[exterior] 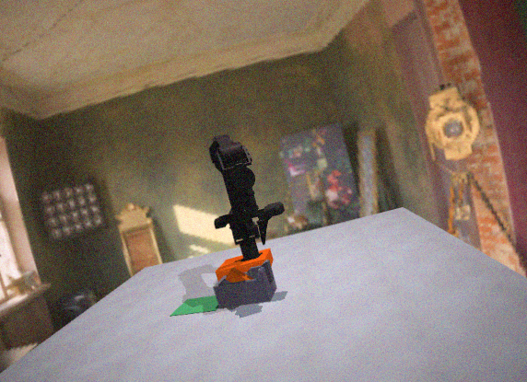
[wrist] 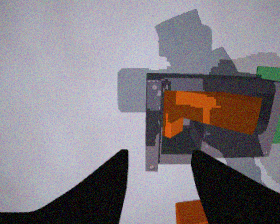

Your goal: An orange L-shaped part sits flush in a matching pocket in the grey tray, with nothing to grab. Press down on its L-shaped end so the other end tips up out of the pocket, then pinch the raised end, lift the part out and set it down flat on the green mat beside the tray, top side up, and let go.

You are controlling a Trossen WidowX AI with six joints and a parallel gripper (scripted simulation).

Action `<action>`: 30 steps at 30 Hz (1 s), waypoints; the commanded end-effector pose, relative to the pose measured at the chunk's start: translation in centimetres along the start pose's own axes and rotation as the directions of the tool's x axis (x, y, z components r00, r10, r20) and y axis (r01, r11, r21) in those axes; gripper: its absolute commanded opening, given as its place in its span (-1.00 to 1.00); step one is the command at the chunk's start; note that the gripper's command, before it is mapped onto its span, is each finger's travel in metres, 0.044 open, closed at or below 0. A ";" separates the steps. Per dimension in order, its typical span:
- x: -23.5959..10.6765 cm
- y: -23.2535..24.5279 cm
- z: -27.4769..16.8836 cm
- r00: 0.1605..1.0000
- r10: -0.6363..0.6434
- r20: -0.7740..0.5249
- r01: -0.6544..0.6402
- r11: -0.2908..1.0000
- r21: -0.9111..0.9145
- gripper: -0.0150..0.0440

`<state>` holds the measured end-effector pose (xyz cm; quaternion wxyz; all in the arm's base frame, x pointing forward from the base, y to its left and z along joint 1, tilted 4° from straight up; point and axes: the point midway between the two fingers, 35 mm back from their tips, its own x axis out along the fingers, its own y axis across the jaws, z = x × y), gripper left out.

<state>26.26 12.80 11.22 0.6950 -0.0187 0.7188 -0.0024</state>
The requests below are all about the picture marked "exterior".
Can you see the orange l-shaped part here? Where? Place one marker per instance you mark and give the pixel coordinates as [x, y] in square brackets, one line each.
[237, 276]

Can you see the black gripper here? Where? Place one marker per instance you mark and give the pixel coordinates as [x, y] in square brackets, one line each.
[264, 215]

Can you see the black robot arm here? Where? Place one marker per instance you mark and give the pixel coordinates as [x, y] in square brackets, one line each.
[229, 160]

